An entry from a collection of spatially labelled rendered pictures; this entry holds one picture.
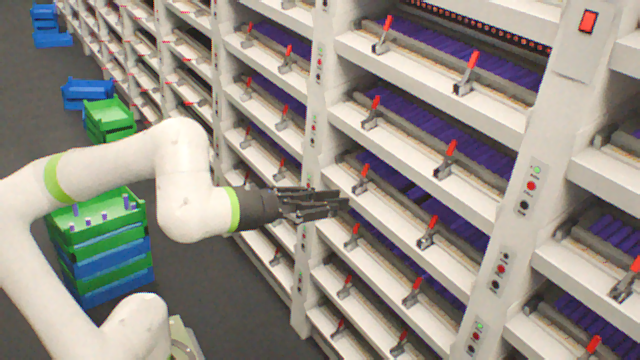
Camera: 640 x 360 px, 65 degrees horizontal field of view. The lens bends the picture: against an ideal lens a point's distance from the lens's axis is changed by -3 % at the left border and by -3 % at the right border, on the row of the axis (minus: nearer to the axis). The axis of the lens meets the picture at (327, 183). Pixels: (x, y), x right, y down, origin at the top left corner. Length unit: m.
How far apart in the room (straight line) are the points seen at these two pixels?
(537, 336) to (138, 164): 0.87
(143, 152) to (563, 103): 0.75
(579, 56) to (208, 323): 1.62
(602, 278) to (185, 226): 0.75
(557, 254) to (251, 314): 1.35
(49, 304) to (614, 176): 1.11
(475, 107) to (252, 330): 1.32
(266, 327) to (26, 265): 1.08
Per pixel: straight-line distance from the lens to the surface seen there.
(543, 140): 0.96
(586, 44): 0.90
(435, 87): 1.11
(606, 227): 1.09
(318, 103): 1.47
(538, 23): 0.95
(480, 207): 1.10
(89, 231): 1.99
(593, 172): 0.93
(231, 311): 2.11
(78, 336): 1.24
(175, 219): 0.94
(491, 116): 1.02
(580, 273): 1.02
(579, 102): 0.92
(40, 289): 1.22
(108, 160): 1.09
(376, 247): 1.52
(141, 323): 1.32
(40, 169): 1.26
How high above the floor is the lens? 1.52
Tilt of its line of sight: 32 degrees down
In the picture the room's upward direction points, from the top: 6 degrees clockwise
